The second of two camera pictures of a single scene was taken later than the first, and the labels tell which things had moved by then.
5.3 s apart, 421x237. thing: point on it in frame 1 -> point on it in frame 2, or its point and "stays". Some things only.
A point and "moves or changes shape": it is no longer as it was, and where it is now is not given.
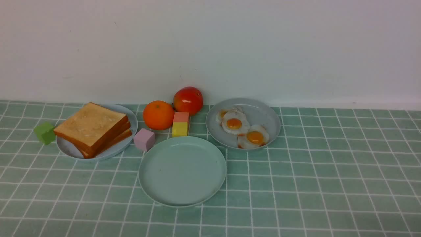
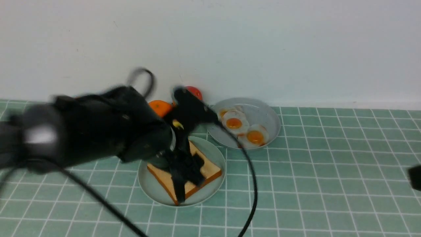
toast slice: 90,124 moves or changes shape
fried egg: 220,113 stays
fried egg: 256,137 stays
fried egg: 235,122 stays
